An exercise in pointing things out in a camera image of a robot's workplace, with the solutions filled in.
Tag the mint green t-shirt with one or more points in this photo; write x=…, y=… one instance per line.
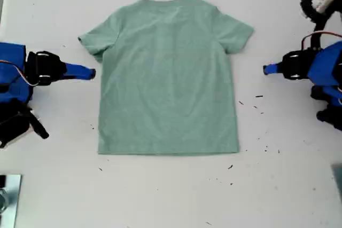
x=165, y=78

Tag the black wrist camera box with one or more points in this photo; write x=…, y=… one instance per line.
x=13, y=124

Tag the black camera stalk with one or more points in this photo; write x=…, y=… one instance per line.
x=318, y=33

